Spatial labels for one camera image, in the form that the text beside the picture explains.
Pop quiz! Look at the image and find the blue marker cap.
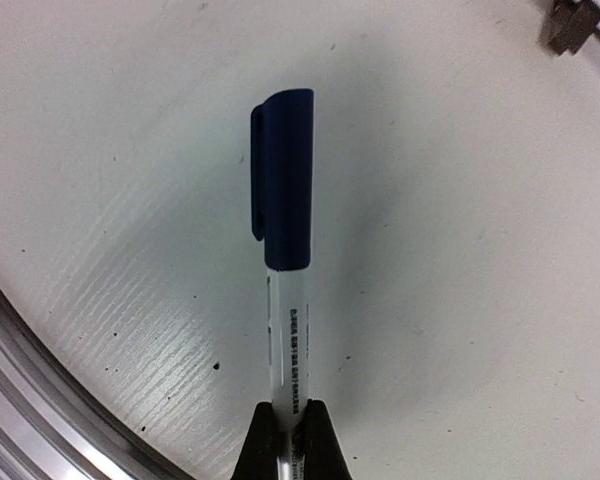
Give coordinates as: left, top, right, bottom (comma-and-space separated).
250, 89, 314, 271

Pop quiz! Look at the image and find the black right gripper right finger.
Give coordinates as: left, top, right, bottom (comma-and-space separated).
292, 399, 352, 480

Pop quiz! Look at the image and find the white marker pen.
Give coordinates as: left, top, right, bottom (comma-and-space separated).
267, 270, 309, 479

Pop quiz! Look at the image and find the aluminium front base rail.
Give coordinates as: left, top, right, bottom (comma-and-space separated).
0, 259, 191, 480

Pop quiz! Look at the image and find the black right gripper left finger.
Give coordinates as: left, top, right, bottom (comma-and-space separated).
230, 402, 282, 480

